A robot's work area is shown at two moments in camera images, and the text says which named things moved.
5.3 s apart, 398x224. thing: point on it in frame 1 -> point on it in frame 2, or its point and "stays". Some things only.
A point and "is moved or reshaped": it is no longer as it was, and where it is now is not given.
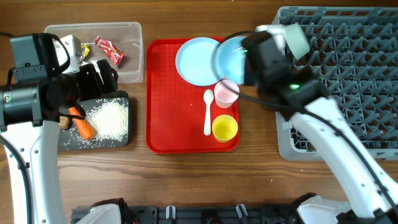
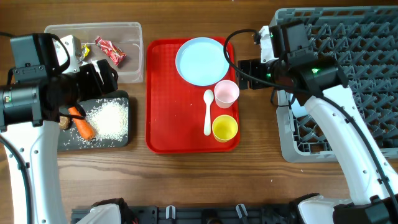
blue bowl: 228,58 is moved or reshaped
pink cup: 225,96 stays
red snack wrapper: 115,55 stays
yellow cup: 224,127 stays
